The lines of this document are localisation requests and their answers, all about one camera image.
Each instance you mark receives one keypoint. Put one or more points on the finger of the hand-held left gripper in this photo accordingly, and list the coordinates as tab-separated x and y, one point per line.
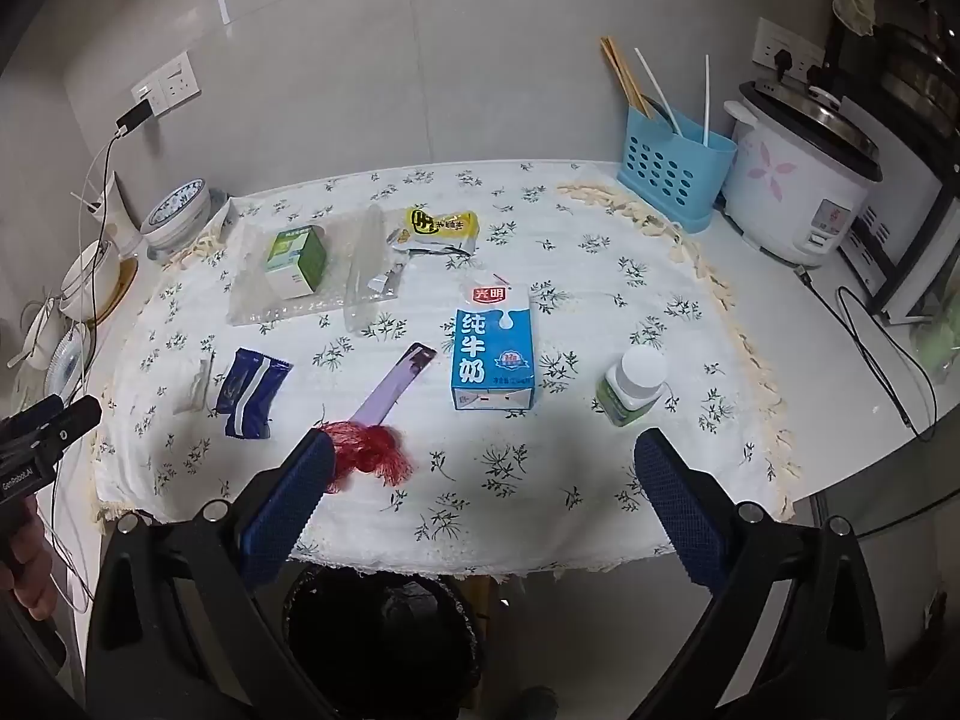
30	416
71	424

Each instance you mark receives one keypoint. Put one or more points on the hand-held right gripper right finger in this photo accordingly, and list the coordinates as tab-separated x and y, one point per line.
679	510

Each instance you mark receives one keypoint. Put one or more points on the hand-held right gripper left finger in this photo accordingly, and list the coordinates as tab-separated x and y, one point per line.
289	502

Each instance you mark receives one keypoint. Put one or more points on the red mesh net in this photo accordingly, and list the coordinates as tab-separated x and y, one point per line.
382	457

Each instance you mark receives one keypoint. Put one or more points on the dark blue snack packet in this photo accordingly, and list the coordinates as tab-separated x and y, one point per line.
251	394

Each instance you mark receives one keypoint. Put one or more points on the small clear wrapper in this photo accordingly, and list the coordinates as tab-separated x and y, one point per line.
193	390

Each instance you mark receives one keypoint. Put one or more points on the white pill bottle green label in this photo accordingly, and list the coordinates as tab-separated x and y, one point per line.
634	386

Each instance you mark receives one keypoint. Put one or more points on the purple plastic wrapper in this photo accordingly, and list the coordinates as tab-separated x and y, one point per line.
390	390

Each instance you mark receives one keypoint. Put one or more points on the black trash bin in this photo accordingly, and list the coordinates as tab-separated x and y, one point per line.
390	637

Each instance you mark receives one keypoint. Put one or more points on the large-bubble clear wrap sheet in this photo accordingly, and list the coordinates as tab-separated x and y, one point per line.
251	292

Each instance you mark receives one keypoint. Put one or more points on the green white cardboard box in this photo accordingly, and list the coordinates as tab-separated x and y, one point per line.
296	262

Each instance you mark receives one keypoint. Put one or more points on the blue white milk carton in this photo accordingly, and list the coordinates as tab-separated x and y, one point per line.
491	360

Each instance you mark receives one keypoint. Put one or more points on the yellow snack packet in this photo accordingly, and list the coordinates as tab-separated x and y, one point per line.
439	225

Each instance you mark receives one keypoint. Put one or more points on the person's left hand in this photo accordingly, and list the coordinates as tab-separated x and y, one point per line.
26	570

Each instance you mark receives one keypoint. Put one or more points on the blue striped plate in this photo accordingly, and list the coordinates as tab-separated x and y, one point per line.
69	364

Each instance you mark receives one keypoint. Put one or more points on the white cup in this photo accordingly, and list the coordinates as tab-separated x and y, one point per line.
41	337

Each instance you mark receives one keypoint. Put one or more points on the plain white bowl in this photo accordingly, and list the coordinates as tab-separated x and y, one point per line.
90	304
94	266

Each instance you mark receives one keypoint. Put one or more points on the round wooden board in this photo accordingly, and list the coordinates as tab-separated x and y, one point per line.
124	292

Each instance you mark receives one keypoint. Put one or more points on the white floral tablecloth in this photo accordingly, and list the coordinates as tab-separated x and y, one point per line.
600	315

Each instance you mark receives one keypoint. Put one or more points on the white stick holder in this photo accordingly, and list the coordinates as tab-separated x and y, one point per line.
120	217

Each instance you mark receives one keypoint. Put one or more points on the blue rimmed white plate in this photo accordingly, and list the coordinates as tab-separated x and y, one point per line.
206	236

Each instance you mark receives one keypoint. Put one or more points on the blue patterned bowl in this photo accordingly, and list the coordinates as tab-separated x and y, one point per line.
176	210

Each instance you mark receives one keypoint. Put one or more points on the small silver wrapper scrap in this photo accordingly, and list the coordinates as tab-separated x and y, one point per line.
384	281

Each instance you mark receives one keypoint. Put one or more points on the black plug-in charger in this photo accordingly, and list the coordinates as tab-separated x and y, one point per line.
133	118

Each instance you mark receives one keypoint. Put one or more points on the blue plastic utensil basket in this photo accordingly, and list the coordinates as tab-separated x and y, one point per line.
667	165

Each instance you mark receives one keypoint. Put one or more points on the white microwave oven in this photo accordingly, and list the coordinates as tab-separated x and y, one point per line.
907	240

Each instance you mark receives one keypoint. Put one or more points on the white flowered rice cooker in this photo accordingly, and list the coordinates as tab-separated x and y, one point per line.
787	172

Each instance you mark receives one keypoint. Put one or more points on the white plastic stick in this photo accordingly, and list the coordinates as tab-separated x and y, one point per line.
658	90
706	97

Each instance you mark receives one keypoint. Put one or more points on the wooden chopstick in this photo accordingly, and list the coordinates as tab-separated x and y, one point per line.
630	73
621	75

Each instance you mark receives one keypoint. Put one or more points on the steel lidded pot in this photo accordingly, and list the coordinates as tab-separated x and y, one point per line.
919	75

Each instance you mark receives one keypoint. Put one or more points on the white wall socket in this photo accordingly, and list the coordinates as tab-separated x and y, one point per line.
772	39
176	82

